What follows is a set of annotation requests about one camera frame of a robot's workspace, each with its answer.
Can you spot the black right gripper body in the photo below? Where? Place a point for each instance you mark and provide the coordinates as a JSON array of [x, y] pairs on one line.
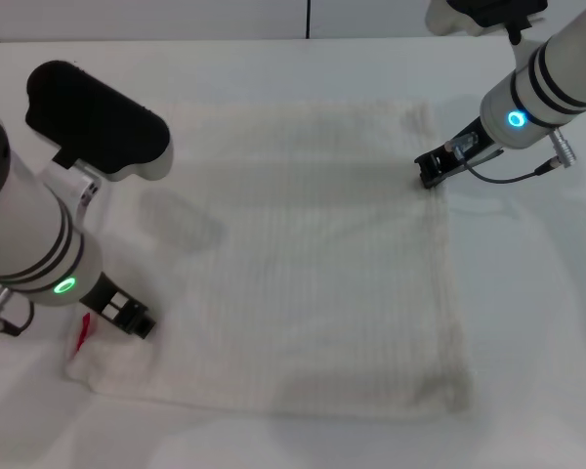
[[469, 151]]

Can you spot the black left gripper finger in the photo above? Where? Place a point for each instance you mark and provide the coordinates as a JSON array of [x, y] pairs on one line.
[[144, 312], [141, 329]]

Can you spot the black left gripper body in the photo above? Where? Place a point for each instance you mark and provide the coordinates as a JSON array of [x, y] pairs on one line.
[[110, 300]]

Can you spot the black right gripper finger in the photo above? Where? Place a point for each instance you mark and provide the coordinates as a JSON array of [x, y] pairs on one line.
[[434, 180], [427, 162]]

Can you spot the white ribbed towel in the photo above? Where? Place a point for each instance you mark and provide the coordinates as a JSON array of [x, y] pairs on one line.
[[322, 268]]

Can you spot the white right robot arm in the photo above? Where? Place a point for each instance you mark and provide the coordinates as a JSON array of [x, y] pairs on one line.
[[547, 78]]

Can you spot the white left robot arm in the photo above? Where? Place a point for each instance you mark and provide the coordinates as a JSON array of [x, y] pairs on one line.
[[29, 234]]

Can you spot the red towel tag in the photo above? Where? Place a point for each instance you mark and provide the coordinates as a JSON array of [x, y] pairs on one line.
[[84, 332]]

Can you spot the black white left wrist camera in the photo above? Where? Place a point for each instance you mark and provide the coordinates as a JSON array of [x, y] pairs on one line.
[[93, 122]]

